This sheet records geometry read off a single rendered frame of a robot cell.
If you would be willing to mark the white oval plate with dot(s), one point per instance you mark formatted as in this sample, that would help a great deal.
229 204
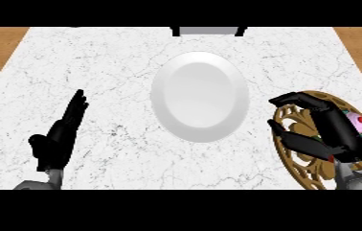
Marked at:
199 96

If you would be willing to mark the gold ornate round placemat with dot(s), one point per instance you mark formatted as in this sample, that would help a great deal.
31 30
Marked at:
301 158

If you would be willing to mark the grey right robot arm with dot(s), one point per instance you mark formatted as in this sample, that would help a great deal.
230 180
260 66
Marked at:
347 176

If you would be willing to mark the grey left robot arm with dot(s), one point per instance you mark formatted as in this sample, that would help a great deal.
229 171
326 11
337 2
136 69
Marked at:
41 181

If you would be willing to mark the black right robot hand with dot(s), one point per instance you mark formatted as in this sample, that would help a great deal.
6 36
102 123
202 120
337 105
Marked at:
337 126

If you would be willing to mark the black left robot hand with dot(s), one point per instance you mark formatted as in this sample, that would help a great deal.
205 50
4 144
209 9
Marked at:
59 135

